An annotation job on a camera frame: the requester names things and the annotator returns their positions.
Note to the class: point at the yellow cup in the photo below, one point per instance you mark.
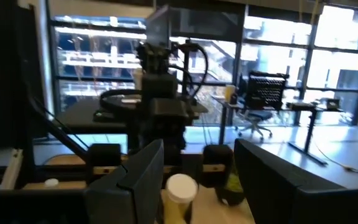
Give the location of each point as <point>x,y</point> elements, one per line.
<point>229,93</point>

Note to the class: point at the black mesh office chair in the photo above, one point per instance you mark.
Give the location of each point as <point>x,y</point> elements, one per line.
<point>264,90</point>

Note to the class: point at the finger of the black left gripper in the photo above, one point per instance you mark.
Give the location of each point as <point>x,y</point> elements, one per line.
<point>104,155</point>
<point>217,157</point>

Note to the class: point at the yellow pill bottle white cap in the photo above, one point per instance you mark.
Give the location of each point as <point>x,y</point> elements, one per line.
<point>182,189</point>

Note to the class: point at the large window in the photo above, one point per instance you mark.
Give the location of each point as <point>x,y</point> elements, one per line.
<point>275,31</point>

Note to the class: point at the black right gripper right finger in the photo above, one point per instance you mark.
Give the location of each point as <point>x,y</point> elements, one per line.
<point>266,193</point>

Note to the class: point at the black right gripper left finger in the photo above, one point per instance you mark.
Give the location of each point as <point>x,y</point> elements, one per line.
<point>135,199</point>

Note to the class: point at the potted succulent plant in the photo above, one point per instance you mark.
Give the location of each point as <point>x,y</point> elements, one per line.
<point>233,186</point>

